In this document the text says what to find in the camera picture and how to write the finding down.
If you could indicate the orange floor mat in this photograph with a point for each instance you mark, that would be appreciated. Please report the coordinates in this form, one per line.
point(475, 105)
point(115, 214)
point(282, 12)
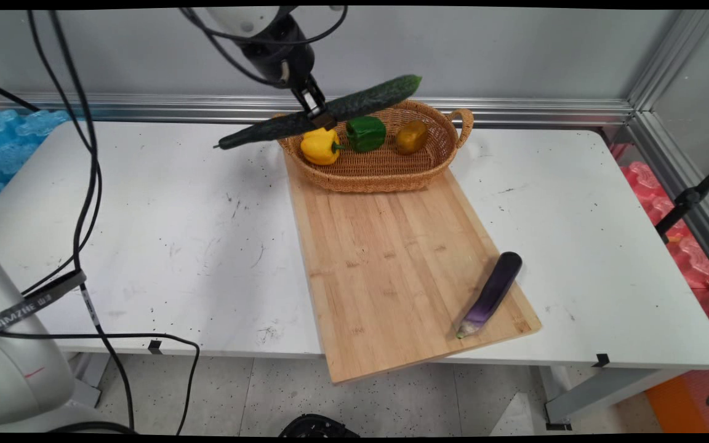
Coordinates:
point(677, 406)

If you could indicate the grey table leg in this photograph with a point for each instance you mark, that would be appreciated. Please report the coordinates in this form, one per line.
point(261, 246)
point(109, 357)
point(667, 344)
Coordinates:
point(600, 394)

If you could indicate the black tripod leg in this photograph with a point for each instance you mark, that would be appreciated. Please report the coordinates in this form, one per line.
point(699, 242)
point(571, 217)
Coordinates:
point(690, 197)

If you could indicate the long dark green cucumber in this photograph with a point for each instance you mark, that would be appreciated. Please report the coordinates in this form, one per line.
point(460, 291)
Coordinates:
point(367, 98)

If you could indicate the brown potato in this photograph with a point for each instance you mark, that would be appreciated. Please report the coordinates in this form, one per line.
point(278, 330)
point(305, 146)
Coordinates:
point(412, 137)

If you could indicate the slanted aluminium frame rail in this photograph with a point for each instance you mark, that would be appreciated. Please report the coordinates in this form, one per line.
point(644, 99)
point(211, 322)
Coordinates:
point(668, 141)

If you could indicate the pink foam mat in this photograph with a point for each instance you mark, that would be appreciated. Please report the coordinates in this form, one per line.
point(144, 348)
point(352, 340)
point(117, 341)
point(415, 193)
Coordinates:
point(668, 227)

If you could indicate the horizontal aluminium frame rail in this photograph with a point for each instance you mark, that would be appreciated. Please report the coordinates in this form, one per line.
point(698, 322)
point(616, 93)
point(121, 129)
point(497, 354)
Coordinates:
point(514, 111)

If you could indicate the bamboo cutting board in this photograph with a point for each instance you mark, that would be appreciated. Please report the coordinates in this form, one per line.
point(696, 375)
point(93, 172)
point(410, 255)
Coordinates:
point(391, 277)

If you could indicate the purple eggplant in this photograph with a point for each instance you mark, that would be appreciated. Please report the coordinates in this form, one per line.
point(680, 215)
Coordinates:
point(493, 292)

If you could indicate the blue foam mat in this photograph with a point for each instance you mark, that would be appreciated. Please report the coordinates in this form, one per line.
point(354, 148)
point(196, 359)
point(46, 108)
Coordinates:
point(4, 147)

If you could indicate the green bell pepper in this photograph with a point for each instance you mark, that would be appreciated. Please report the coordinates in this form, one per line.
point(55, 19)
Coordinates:
point(365, 134)

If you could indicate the yellow bell pepper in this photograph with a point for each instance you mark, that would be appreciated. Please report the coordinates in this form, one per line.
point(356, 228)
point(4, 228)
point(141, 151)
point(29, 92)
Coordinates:
point(320, 147)

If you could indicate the black tape piece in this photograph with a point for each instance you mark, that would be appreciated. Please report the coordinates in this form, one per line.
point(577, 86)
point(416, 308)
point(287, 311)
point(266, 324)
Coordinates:
point(155, 346)
point(602, 360)

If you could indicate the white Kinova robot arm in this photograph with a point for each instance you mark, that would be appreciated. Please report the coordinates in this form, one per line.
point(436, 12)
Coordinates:
point(237, 17)

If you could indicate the black round object on floor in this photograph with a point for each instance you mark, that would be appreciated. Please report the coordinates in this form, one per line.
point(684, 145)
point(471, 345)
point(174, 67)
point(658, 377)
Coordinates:
point(317, 426)

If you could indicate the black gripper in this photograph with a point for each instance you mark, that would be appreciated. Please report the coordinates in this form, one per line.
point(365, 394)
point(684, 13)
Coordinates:
point(284, 55)

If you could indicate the woven wicker basket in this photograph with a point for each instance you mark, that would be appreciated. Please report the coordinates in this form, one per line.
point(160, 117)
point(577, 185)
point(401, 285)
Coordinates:
point(385, 166)

